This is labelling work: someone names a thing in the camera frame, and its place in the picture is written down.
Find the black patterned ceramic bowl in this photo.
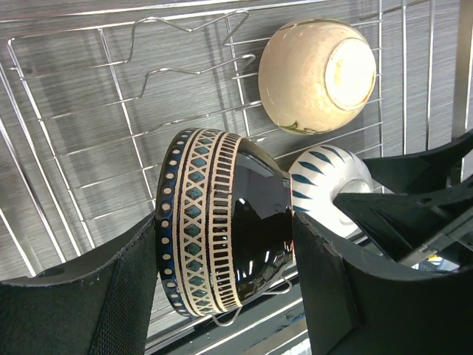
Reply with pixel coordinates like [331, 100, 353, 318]
[154, 128, 294, 317]

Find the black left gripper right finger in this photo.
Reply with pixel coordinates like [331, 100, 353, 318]
[293, 213, 472, 354]

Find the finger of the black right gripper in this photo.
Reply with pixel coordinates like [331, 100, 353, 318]
[334, 180, 472, 261]
[364, 130, 472, 195]

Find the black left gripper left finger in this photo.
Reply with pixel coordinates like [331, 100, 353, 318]
[1, 215, 157, 354]

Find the beige floral ceramic bowl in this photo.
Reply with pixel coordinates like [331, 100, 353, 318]
[258, 18, 377, 135]

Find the white blue-petal bowl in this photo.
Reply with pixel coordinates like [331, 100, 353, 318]
[289, 144, 373, 238]

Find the chrome wire dish rack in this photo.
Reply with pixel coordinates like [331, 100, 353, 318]
[1, 1, 436, 279]

